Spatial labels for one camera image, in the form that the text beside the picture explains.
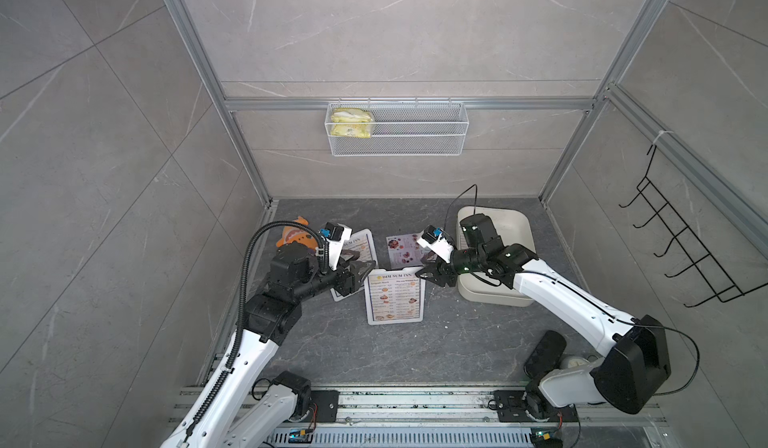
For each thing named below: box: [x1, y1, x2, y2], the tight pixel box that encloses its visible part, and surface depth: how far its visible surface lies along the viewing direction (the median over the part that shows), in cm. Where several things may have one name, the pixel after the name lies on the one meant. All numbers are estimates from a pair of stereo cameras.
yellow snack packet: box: [330, 108, 373, 139], surface depth 89 cm
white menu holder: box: [364, 267, 426, 325], surface depth 82 cm
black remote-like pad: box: [524, 330, 567, 379], surface depth 80 cm
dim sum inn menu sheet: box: [368, 274, 421, 321], surface depth 82 cm
